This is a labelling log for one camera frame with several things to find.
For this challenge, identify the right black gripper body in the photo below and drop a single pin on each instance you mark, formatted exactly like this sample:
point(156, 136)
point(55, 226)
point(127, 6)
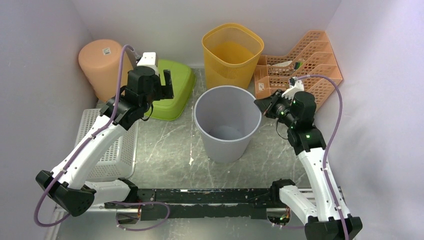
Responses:
point(282, 111)

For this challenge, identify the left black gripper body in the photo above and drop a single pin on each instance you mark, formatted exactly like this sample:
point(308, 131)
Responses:
point(156, 95)

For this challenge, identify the green plastic basin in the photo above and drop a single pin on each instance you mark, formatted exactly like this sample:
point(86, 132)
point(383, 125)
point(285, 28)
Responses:
point(183, 80)

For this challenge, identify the grey plastic bucket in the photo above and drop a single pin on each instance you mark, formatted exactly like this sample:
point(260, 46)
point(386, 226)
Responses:
point(227, 119)

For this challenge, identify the large orange plastic bucket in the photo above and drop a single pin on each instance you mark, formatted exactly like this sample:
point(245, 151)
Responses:
point(100, 60)

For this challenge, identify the yellow slatted waste basket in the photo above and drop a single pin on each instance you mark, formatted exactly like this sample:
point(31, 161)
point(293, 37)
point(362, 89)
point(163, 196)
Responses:
point(231, 52)

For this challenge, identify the white perforated tray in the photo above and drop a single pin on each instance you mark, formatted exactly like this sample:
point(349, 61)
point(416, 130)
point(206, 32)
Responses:
point(119, 160)

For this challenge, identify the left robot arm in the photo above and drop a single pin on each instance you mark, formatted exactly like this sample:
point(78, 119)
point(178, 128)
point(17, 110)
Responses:
point(67, 184)

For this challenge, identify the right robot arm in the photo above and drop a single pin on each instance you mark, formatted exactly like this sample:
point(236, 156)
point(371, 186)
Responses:
point(318, 179)

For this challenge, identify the orange plastic file organizer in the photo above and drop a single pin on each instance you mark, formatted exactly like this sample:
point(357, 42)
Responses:
point(312, 55)

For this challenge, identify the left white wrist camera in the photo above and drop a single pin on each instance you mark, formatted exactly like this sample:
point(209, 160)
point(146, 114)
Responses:
point(149, 59)

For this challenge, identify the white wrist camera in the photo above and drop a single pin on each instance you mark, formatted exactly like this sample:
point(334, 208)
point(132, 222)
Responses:
point(149, 59)
point(295, 85)

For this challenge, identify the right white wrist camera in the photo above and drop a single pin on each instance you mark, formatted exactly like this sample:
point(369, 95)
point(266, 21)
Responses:
point(295, 85)

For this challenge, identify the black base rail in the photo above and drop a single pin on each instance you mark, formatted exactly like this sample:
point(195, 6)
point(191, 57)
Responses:
point(154, 204)

